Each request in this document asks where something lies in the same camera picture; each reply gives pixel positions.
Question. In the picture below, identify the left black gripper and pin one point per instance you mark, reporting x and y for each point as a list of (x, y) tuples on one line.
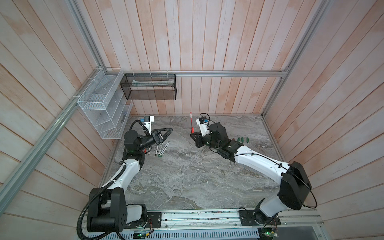
[(155, 133)]

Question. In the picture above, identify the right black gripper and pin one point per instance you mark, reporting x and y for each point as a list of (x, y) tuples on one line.
[(198, 141)]

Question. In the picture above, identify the red gel pen top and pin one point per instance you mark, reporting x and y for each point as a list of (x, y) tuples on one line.
[(192, 127)]

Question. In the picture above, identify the green marker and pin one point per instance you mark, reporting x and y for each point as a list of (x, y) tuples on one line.
[(162, 149)]

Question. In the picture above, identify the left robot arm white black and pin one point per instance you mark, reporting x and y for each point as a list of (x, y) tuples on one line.
[(107, 210)]

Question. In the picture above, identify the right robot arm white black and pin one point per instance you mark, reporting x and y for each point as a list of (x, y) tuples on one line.
[(292, 178)]

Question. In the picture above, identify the black mesh basket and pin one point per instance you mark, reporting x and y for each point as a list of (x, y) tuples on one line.
[(149, 87)]

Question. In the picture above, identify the green circuit board left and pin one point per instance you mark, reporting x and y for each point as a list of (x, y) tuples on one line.
[(138, 235)]

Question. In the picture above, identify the green circuit board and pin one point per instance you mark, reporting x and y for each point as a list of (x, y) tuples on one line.
[(138, 235), (267, 234)]

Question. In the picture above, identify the green circuit board right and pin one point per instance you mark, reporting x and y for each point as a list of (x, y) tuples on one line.
[(267, 234)]

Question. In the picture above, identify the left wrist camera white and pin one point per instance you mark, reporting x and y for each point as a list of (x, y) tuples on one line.
[(148, 120)]

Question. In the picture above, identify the white wire mesh shelf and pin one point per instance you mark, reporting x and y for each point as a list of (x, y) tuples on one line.
[(104, 103)]

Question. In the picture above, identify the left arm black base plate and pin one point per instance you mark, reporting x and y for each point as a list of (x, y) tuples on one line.
[(152, 220)]

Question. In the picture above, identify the aluminium frame rail back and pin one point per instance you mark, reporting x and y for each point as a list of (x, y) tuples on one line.
[(251, 73)]

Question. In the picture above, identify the aluminium frame rail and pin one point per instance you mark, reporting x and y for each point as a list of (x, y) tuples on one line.
[(29, 163), (251, 73)]

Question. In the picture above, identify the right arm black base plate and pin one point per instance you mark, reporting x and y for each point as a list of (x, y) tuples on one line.
[(251, 218)]

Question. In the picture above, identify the aluminium mounting rail front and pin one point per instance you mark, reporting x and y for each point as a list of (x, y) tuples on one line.
[(226, 223)]

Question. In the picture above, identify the aluminium frame rail left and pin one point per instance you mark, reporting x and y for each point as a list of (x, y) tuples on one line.
[(29, 163)]

